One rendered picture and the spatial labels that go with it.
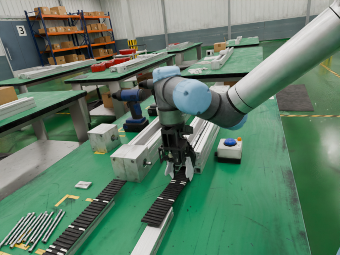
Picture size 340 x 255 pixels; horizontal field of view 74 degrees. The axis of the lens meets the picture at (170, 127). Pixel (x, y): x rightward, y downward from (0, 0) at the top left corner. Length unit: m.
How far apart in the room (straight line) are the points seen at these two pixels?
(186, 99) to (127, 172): 0.40
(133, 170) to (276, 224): 0.44
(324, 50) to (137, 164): 0.57
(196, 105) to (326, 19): 0.27
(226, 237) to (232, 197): 0.14
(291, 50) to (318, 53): 0.05
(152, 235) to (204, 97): 0.34
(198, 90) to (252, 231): 0.36
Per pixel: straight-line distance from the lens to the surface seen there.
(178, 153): 0.64
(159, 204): 0.64
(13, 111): 2.15
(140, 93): 1.10
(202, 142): 0.81
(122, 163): 0.78
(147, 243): 0.57
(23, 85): 4.30
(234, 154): 0.82
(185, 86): 0.49
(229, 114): 0.57
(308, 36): 0.51
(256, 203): 0.69
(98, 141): 1.04
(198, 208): 0.67
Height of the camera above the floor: 1.23
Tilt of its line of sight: 23 degrees down
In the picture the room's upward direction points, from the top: 7 degrees counter-clockwise
